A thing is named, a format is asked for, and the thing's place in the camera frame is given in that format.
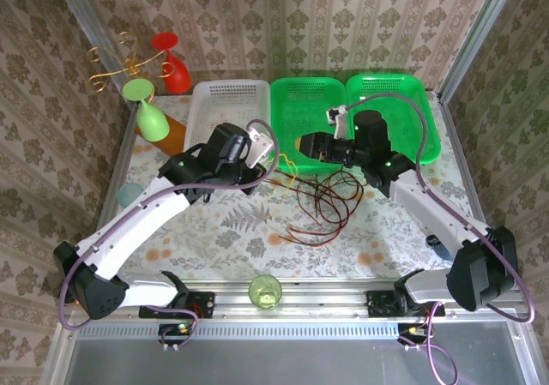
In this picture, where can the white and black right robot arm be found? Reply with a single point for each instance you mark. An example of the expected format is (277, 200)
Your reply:
(429, 205)

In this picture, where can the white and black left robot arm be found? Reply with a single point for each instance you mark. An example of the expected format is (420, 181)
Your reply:
(128, 230)

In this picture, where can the green plastic basket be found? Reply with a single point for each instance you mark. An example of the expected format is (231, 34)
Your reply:
(399, 89)
(291, 102)

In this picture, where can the white plastic basket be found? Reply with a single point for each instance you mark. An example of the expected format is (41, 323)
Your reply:
(231, 102)

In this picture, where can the green plastic wine glass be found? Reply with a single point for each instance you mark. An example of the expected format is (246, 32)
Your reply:
(150, 121)

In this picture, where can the red plastic wine glass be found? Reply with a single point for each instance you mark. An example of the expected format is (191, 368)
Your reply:
(176, 76)

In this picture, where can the pale blue plastic cup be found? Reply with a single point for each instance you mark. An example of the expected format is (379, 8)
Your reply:
(128, 194)

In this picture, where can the clear green plastic cup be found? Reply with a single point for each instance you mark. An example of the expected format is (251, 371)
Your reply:
(265, 295)

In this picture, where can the small blue object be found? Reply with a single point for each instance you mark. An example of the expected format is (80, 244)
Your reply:
(439, 248)

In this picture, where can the small black controller board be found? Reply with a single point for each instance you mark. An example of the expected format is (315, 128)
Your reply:
(412, 329)
(176, 328)

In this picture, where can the grey metal panel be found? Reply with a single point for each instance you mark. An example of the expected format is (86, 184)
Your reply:
(300, 359)

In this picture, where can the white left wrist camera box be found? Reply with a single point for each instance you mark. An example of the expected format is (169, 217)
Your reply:
(259, 147)

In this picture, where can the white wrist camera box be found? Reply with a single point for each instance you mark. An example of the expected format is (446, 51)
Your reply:
(259, 147)
(339, 117)

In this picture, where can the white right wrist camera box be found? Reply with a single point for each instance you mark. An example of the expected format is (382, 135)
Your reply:
(339, 117)

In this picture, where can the aluminium table side rail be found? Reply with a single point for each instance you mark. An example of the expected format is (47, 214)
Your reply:
(451, 117)
(122, 153)

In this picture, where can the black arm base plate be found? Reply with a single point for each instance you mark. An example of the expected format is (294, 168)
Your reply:
(377, 303)
(206, 303)

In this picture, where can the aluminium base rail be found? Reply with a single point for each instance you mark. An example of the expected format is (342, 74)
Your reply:
(321, 299)

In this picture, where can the aluminium frame post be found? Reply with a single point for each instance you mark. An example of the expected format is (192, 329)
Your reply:
(86, 20)
(480, 33)

